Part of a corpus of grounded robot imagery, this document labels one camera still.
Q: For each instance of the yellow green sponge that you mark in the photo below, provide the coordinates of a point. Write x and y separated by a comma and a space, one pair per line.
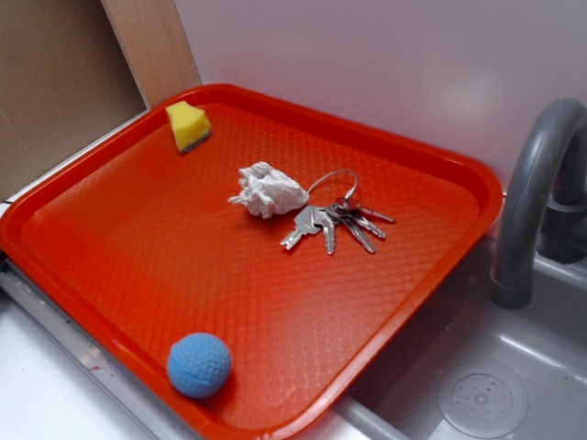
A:
190, 125

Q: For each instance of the large silver key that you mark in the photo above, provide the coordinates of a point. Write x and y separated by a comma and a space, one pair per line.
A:
304, 225

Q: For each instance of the silver key pointing down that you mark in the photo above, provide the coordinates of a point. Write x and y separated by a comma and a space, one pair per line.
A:
328, 225

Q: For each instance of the crumpled white paper tissue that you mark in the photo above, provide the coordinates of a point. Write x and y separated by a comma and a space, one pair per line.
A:
266, 191

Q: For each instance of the silver key middle right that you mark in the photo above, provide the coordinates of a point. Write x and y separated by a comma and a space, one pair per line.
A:
357, 232

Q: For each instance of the silver key far right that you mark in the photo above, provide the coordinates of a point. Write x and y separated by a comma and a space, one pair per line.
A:
368, 211

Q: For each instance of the red plastic tray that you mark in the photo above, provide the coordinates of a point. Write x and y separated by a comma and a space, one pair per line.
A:
138, 244

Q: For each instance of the blue dimpled ball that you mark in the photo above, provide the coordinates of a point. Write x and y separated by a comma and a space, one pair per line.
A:
199, 365

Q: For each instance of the grey plastic sink basin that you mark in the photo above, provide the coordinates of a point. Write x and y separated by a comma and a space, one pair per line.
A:
542, 344

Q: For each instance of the grey plastic faucet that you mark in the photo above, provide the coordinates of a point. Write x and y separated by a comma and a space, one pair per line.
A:
545, 206

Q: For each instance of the round sink drain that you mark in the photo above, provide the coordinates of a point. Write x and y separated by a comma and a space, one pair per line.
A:
482, 401

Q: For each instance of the brown cardboard panel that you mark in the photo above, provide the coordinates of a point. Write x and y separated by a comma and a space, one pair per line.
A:
64, 84

